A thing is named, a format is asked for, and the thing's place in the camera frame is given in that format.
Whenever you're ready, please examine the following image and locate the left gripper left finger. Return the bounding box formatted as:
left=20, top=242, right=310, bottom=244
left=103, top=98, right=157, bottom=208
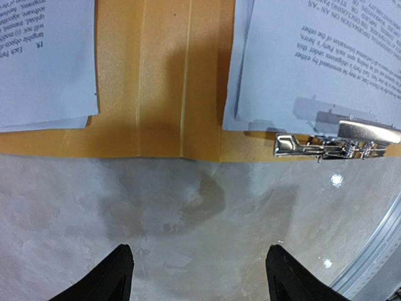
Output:
left=52, top=244, right=134, bottom=301

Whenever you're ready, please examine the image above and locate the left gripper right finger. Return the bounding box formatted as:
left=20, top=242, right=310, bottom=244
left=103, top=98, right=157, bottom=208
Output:
left=266, top=245, right=346, bottom=301

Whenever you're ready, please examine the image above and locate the printed paper sheet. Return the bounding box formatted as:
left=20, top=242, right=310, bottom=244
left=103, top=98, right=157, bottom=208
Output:
left=1, top=1, right=98, bottom=132
left=222, top=0, right=262, bottom=131

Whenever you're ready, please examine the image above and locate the stack of printed papers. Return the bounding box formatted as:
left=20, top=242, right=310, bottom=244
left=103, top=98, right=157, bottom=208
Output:
left=236, top=1, right=400, bottom=134

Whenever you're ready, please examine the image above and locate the orange file folder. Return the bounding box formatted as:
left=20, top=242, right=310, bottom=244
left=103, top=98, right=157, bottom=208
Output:
left=1, top=1, right=274, bottom=162

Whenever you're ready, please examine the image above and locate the chrome side folder clip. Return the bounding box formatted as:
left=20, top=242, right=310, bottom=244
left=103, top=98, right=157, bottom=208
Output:
left=274, top=120, right=400, bottom=162

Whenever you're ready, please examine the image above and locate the aluminium front rail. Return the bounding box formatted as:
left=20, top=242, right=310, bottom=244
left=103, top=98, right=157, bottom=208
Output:
left=330, top=196, right=400, bottom=300

